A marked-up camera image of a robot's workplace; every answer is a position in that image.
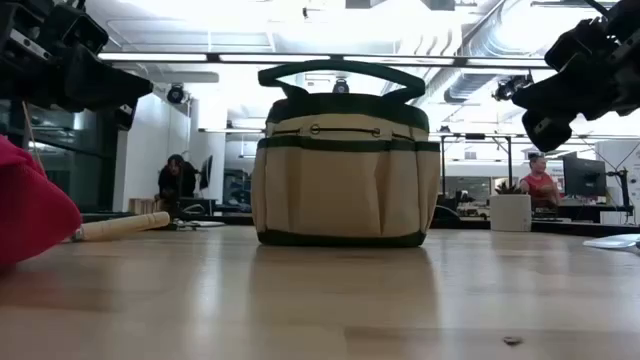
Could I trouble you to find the beige green gardening bag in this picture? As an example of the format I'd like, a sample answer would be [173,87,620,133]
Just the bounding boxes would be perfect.
[250,58,442,249]

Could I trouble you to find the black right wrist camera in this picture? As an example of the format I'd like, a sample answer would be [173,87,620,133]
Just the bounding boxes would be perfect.
[544,17,618,72]

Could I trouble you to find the overhead light beam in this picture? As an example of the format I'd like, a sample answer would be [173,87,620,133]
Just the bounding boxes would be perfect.
[96,51,551,70]

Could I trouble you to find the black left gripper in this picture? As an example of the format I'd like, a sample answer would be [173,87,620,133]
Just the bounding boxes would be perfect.
[0,0,154,132]

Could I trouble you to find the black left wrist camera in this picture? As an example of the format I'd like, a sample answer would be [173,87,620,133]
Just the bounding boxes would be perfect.
[42,4,110,57]

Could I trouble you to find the wooden crate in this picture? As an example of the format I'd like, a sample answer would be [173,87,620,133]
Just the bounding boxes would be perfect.
[128,197,163,216]

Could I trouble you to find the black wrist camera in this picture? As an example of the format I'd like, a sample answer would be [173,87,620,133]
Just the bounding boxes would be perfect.
[42,4,110,57]
[544,17,618,72]

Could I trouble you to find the black computer monitor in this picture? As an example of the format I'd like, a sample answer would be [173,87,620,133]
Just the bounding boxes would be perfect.
[198,154,215,192]
[562,156,608,199]

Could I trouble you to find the black background desk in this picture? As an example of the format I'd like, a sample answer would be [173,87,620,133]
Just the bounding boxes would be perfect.
[532,200,636,225]

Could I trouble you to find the yellow hanging cable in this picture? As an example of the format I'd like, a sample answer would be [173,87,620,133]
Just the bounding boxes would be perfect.
[21,101,48,174]

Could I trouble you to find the red gardening glove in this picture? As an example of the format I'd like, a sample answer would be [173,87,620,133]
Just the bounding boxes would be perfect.
[0,134,83,267]

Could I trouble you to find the person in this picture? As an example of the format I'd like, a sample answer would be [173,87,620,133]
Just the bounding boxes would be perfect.
[519,153,563,209]
[156,153,199,204]

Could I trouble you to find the white pot with green plant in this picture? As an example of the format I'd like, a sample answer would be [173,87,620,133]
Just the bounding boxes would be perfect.
[489,180,533,233]

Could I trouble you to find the black background rig stand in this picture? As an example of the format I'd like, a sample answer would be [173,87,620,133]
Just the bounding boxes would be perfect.
[439,132,514,199]

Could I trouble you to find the narrow steel trowel wooden handle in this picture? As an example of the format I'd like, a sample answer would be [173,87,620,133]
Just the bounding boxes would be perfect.
[71,211,172,244]

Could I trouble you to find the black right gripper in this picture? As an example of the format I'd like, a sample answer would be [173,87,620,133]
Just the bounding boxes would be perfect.
[512,9,640,154]

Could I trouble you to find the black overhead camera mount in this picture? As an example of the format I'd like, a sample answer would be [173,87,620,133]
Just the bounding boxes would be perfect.
[491,73,534,103]

